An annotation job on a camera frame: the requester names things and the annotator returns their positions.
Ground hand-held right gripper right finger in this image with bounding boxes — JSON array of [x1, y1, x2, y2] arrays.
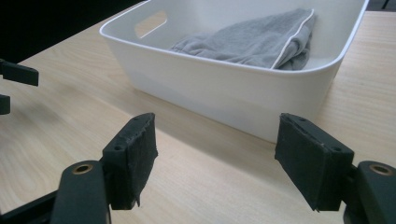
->
[[274, 112, 356, 213]]

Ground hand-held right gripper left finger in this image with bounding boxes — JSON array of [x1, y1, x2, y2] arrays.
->
[[101, 112, 159, 211]]

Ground white plastic bin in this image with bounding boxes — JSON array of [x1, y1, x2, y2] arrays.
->
[[98, 0, 371, 144]]

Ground grey pants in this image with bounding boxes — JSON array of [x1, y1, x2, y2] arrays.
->
[[169, 7, 317, 71]]

